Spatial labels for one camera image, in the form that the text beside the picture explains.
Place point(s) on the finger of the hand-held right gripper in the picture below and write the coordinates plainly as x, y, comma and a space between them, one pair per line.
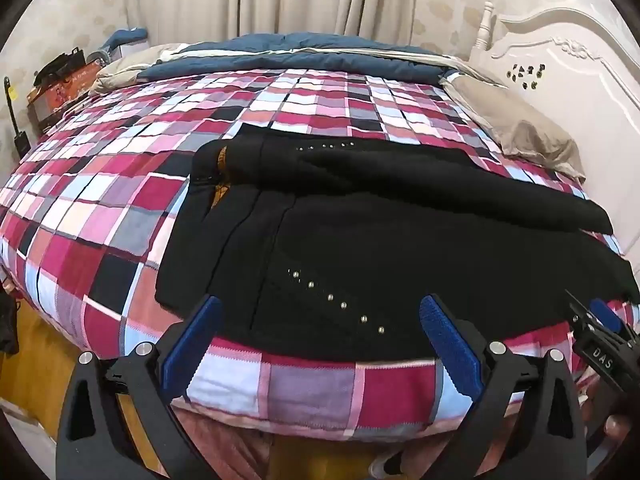
605, 312
577, 305

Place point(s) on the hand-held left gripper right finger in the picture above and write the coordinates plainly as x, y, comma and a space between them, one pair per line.
452, 345

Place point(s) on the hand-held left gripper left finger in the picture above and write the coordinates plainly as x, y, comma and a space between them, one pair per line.
197, 332

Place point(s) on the black pants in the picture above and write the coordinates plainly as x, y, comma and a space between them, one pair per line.
375, 220

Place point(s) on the person's right hand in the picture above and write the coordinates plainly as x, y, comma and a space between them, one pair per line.
616, 429

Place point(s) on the person's leg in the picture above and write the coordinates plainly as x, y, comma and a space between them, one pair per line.
225, 445

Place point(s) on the white shoe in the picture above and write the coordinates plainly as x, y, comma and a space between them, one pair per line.
385, 466

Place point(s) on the checked bed sheet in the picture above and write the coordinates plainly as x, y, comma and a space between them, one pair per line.
125, 200

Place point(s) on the large beige pillow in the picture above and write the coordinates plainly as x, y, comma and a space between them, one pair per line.
520, 120

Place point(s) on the white carved headboard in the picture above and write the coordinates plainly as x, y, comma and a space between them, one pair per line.
575, 85

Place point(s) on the cluster of dark stickers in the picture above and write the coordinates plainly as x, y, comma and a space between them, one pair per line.
525, 72

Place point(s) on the black stick device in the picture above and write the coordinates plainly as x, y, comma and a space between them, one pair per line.
17, 130

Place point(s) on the small beige pillow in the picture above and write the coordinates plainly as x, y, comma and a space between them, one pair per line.
120, 67

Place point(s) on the orange box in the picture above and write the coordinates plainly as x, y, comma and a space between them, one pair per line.
55, 95

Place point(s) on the blue duvet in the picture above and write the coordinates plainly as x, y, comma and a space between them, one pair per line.
300, 55

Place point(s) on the black bag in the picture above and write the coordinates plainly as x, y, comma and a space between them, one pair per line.
60, 65

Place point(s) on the blue fabric item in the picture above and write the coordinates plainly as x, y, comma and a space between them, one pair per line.
125, 40

